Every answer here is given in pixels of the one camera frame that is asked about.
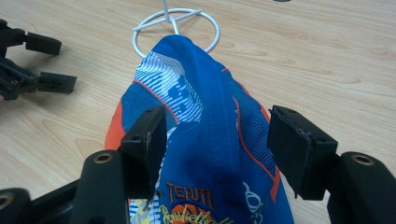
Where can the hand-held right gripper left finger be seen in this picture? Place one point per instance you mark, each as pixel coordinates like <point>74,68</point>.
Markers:
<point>140,161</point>

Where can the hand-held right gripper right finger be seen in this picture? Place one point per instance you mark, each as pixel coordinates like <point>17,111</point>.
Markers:
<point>299,155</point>

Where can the blue and orange sports jersey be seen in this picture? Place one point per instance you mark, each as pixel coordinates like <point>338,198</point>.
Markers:
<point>211,124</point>

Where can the dark round object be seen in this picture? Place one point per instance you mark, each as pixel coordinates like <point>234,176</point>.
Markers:
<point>282,0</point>

